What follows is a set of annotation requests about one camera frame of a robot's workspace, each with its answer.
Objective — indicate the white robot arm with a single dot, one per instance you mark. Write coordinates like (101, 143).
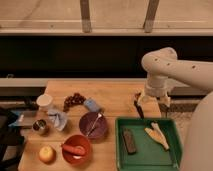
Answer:
(163, 64)

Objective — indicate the silver spoon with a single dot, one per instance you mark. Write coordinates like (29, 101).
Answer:
(99, 115)

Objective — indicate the white small bowl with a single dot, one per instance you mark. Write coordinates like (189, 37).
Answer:
(45, 101)

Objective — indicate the crumpled grey cloth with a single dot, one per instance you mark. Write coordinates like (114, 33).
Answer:
(58, 118)

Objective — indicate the blue sponge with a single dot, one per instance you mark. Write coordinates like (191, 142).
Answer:
(91, 105)

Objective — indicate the yellow apple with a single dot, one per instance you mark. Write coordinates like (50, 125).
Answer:
(46, 154)

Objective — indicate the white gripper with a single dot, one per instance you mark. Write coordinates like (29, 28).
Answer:
(154, 92)

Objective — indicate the dark brown rectangular block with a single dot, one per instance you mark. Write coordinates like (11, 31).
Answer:
(129, 141)

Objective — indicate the small metal cup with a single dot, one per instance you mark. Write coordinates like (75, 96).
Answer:
(40, 127)

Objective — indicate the red bowl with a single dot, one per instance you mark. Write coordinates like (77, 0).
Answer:
(79, 141)

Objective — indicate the black handled brush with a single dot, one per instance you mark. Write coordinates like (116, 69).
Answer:
(138, 106)

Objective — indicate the purple bowl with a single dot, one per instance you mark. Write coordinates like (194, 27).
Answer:
(86, 122)

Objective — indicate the yellow banana toy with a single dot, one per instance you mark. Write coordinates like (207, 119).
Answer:
(156, 134)

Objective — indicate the red sausage toy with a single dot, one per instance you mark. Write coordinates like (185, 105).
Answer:
(73, 150)

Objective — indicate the green plastic tray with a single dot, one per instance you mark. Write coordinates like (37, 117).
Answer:
(149, 155)

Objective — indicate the bunch of dark grapes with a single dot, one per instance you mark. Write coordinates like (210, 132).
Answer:
(70, 101)

